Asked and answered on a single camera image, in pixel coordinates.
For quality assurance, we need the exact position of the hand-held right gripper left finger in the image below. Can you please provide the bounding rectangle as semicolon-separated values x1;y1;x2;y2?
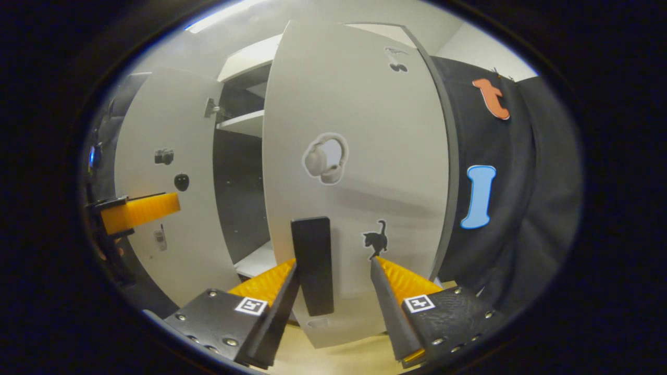
164;259;302;369

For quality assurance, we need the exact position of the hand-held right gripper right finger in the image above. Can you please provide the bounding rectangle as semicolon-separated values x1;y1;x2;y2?
370;256;509;368

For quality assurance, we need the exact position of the white cabinet door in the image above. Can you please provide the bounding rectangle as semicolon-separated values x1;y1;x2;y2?
114;66;243;308
262;20;459;348

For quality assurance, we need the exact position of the black door handle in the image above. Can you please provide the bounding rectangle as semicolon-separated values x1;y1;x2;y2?
291;217;335;317

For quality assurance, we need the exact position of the white shoe cabinet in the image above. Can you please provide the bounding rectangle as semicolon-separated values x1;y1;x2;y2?
211;31;285;282

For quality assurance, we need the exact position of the black backdrop cloth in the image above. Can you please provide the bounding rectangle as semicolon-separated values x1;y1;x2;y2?
430;55;584;313

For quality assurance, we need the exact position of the white cabinet shelf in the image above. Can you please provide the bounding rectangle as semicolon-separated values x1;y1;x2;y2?
216;109;265;139

